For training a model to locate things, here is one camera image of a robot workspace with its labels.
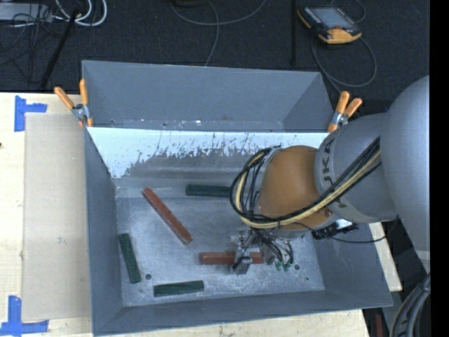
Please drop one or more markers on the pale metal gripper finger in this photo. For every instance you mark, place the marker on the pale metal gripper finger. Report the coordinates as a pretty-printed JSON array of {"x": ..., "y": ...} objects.
[
  {"x": 235, "y": 246},
  {"x": 242, "y": 266}
]

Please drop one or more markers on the red-brown flat block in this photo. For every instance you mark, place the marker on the red-brown flat block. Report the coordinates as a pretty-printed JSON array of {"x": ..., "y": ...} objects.
[
  {"x": 167, "y": 216},
  {"x": 215, "y": 258}
]

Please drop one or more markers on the dark green flat block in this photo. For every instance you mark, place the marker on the dark green flat block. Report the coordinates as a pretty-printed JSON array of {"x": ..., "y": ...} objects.
[
  {"x": 129, "y": 258},
  {"x": 207, "y": 190},
  {"x": 179, "y": 288}
]

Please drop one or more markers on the grey metal bin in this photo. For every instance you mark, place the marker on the grey metal bin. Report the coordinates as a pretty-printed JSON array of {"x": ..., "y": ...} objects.
[{"x": 196, "y": 97}]

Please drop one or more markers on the pale cardboard board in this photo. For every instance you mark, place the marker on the pale cardboard board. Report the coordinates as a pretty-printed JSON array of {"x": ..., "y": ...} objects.
[{"x": 52, "y": 216}]

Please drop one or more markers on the black cylinder on white bracket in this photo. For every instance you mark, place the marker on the black cylinder on white bracket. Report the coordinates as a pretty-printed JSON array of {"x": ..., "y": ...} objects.
[{"x": 328, "y": 231}]

